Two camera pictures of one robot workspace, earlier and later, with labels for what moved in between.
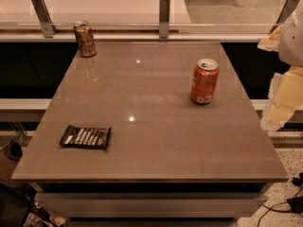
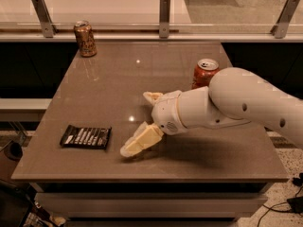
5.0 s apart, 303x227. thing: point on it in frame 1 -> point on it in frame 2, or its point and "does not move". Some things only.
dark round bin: x=13 y=151 does not move
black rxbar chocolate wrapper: x=86 y=137 does not move
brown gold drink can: x=85 y=39 does not move
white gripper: x=292 y=44 -> x=167 y=113
